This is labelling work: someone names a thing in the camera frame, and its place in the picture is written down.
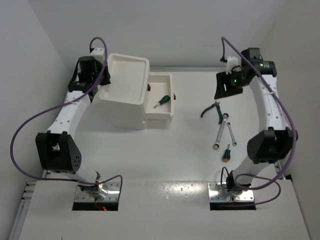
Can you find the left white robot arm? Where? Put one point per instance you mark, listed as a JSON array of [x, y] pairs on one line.
[[57, 150]]

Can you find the green orange stubby screwdriver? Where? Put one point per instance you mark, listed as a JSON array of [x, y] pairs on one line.
[[227, 154]]

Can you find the metal base plate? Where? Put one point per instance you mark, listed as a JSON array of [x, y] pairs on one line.
[[218, 194], [106, 192]]

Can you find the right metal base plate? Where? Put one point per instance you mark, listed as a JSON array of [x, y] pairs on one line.
[[218, 194]]

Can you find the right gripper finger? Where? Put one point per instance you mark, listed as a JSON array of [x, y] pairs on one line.
[[220, 85], [222, 93]]

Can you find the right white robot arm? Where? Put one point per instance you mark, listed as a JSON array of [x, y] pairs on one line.
[[275, 137]]

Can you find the green handled screwdriver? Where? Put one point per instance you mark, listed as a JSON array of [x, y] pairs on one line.
[[165, 99]]

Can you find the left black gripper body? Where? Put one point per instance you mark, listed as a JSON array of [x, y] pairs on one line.
[[105, 79]]

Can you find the small silver wrench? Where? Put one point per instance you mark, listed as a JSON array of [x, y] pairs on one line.
[[234, 142]]

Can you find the white drawer cabinet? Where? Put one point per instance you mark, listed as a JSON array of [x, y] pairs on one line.
[[123, 102]]

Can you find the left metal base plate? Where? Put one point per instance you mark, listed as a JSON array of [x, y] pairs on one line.
[[106, 192]]

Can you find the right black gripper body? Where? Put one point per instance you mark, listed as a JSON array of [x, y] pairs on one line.
[[235, 77]]

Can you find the long silver ratchet wrench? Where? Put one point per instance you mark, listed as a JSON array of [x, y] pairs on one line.
[[216, 145]]

